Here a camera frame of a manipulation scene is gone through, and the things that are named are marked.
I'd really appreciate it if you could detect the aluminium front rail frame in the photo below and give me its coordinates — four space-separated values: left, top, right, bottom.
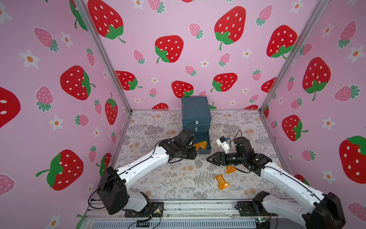
77 199 304 229

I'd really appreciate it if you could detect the aluminium corner post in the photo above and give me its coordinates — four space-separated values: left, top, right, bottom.
259 0 329 115
75 0 132 115

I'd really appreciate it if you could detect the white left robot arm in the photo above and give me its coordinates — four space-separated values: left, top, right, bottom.
96 129 197 217

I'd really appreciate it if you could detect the aluminium corner post right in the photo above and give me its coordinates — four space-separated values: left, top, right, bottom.
259 0 329 115

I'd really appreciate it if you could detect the orange cookie packet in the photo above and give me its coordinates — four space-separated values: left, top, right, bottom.
214 174 230 190
226 166 237 174
193 141 207 151

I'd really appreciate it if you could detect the aluminium corner post left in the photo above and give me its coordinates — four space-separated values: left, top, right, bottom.
75 0 132 115

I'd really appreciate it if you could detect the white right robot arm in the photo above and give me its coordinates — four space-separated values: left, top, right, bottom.
206 137 346 229

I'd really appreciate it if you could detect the teal drawer cabinet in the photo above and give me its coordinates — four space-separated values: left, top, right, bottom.
181 96 212 155

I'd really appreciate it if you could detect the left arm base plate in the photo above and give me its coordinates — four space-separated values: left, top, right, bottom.
123 192 164 218

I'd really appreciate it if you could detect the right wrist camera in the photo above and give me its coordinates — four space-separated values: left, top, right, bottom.
216 136 231 154

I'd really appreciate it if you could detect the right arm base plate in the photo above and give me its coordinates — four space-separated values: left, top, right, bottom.
235 191 277 217

